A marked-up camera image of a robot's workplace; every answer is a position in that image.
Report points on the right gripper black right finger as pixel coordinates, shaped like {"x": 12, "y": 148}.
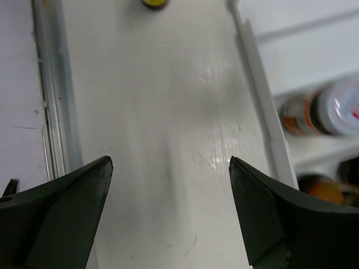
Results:
{"x": 286, "y": 228}

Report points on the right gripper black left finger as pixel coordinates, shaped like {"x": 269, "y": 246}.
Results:
{"x": 53, "y": 225}

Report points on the white-lid sauce jar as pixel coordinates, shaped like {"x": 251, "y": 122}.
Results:
{"x": 331, "y": 110}

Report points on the yellow bottle front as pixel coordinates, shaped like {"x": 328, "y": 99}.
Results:
{"x": 155, "y": 4}

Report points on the white divided organizer tray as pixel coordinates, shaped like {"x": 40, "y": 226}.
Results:
{"x": 293, "y": 48}

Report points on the aluminium table rail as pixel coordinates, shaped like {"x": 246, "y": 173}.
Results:
{"x": 61, "y": 131}

